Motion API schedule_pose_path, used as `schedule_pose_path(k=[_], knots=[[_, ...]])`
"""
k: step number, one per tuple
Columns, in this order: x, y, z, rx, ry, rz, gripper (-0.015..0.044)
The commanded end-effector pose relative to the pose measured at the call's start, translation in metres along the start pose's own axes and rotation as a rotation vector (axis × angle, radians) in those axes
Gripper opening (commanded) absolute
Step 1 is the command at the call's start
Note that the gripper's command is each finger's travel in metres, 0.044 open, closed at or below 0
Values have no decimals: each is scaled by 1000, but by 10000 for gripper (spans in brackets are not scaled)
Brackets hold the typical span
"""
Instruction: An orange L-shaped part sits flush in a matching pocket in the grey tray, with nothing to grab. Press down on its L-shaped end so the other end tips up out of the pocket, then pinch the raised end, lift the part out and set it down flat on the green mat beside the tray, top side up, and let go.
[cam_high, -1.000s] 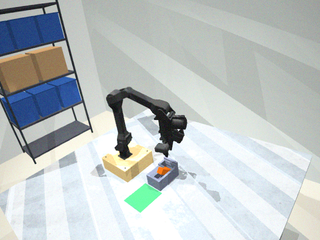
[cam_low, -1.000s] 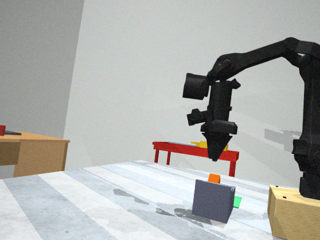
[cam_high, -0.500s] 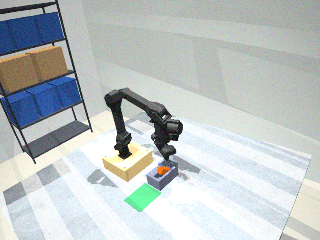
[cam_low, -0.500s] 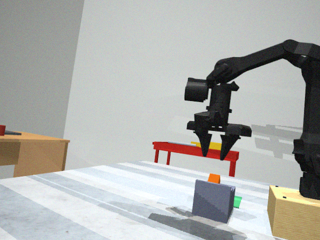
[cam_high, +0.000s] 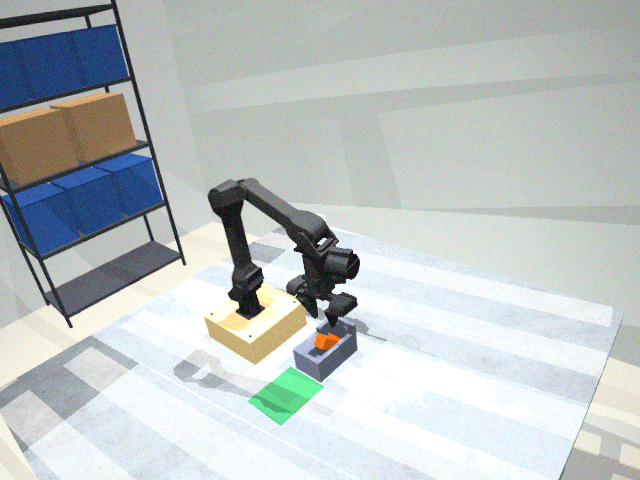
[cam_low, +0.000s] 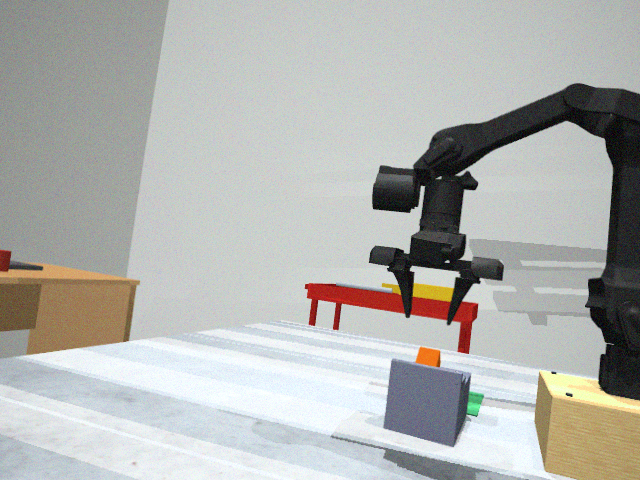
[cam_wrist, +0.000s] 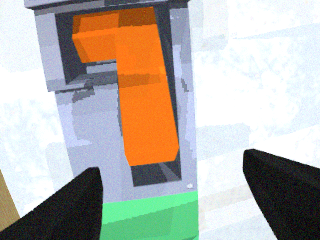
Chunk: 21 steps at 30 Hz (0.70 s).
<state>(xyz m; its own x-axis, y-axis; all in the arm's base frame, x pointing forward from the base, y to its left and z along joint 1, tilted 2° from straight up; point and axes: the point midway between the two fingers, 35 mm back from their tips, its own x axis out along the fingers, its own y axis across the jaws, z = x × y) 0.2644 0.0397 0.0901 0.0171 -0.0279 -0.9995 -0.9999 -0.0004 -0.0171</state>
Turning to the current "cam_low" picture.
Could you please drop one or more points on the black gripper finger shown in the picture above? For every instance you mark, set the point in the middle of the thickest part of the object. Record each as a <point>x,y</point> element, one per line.
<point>461,288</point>
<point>405,281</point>

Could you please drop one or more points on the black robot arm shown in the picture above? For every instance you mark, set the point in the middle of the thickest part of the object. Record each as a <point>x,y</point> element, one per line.
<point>609,113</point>

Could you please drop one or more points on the orange l-shaped part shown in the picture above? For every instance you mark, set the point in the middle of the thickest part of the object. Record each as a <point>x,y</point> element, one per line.
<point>429,356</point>

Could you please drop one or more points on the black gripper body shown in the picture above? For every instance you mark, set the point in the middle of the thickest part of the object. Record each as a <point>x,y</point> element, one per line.
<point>479,267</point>

